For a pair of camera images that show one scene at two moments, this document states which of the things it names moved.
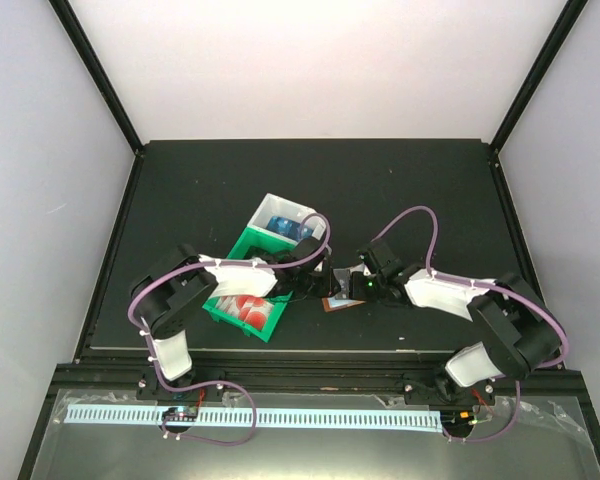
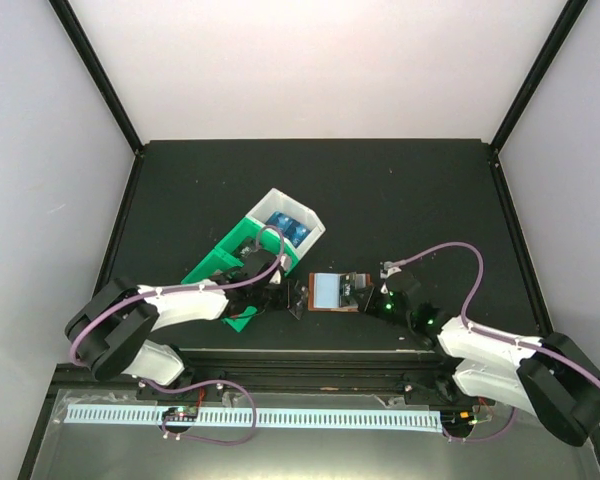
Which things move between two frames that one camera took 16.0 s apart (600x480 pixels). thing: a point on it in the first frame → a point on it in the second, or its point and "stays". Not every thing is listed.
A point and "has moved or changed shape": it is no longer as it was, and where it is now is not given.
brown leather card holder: x=330 y=303 has moved or changed shape
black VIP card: x=343 y=276 has moved or changed shape
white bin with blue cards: x=287 y=220 stays
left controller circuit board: x=181 y=413 stays
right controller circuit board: x=458 y=418 stays
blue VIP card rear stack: x=287 y=227 stays
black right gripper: x=356 y=291 → x=368 y=304
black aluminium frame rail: x=299 y=372 stays
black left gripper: x=328 y=290 → x=285 y=299
